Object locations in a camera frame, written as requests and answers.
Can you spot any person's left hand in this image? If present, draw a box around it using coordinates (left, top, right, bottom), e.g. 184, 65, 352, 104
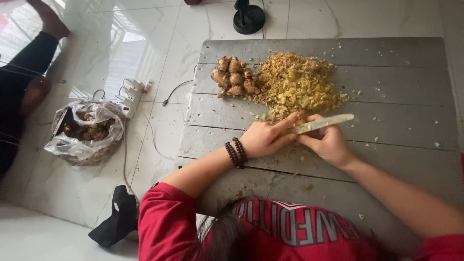
239, 112, 301, 159

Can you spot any person's right hand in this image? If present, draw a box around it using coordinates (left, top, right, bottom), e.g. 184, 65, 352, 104
297, 114, 358, 170

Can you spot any pale kitchen knife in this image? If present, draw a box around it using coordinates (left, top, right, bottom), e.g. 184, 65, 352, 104
286, 113, 355, 136

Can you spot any pile of chopped ginger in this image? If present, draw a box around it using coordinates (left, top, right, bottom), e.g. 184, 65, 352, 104
255, 52, 349, 123

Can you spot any heap of whole ginger roots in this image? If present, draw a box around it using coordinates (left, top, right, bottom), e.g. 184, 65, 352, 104
211, 56, 262, 99

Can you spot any black fan base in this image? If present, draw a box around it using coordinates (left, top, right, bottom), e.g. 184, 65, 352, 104
233, 0, 266, 35

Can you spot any white power strip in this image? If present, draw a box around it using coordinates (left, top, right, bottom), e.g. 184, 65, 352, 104
121, 79, 152, 119

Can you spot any black fabric pouch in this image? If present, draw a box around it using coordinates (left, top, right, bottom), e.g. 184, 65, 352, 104
88, 185, 140, 248

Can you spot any clear plastic bag of ginger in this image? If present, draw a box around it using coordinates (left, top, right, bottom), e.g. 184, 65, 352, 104
44, 99, 126, 167

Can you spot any dark bead bracelet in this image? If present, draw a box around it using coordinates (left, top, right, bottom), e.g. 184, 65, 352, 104
232, 137, 249, 164
224, 141, 243, 170

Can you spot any black cable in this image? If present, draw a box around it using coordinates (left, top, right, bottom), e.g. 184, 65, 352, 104
162, 80, 195, 107

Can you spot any white power cord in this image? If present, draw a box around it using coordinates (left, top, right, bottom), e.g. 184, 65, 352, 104
122, 118, 141, 204

